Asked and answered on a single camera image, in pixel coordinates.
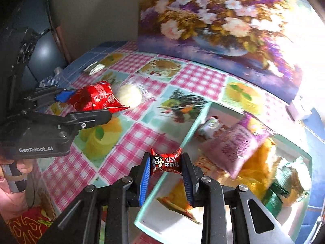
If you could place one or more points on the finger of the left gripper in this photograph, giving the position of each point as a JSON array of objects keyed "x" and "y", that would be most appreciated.
[
  {"x": 47, "y": 95},
  {"x": 86, "y": 119}
]

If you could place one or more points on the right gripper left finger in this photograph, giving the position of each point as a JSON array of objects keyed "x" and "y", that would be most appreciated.
[{"x": 136, "y": 183}]

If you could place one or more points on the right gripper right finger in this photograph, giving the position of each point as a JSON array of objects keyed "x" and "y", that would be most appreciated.
[{"x": 200, "y": 190}]

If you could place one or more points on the orange swiss roll pack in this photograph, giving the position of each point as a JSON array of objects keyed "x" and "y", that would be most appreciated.
[{"x": 177, "y": 202}]

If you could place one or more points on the red foil snack bag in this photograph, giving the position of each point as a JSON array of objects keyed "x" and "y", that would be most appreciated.
[{"x": 97, "y": 96}]

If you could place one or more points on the small red milk candy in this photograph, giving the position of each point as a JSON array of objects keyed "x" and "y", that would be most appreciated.
[{"x": 169, "y": 162}]

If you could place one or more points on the purple swiss roll pack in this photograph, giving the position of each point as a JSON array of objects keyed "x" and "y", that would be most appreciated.
[{"x": 234, "y": 146}]

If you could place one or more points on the white silver snack sachet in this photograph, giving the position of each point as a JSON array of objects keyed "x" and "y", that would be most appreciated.
[{"x": 94, "y": 68}]

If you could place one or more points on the red white milk biscuit pack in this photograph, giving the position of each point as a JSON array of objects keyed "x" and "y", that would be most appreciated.
[{"x": 212, "y": 128}]

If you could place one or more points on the clear white pastry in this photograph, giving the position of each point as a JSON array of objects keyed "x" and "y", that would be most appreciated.
[{"x": 132, "y": 94}]

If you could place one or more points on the yellow soft bread bag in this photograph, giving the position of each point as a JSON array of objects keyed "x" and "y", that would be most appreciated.
[{"x": 259, "y": 170}]

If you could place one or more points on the clear green pastry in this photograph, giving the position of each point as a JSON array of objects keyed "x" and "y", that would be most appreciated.
[{"x": 294, "y": 180}]

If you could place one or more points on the dark green biscuit pack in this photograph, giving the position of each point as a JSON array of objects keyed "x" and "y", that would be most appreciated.
[{"x": 272, "y": 200}]

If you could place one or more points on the person's left hand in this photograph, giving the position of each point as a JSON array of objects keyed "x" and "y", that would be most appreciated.
[{"x": 16, "y": 173}]

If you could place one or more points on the crumpled blue white wrapper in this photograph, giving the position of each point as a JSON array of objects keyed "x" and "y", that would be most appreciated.
[{"x": 53, "y": 79}]

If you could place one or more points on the blue quilted cloth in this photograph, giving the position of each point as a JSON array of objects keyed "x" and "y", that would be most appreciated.
[{"x": 73, "y": 70}]

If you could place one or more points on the checkered fruit tablecloth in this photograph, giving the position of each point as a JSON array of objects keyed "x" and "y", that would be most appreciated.
[{"x": 185, "y": 94}]

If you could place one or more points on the white power strip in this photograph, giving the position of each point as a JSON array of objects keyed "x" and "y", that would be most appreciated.
[{"x": 296, "y": 110}]

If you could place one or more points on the flower painting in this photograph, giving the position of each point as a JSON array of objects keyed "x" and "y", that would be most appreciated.
[{"x": 251, "y": 39}]

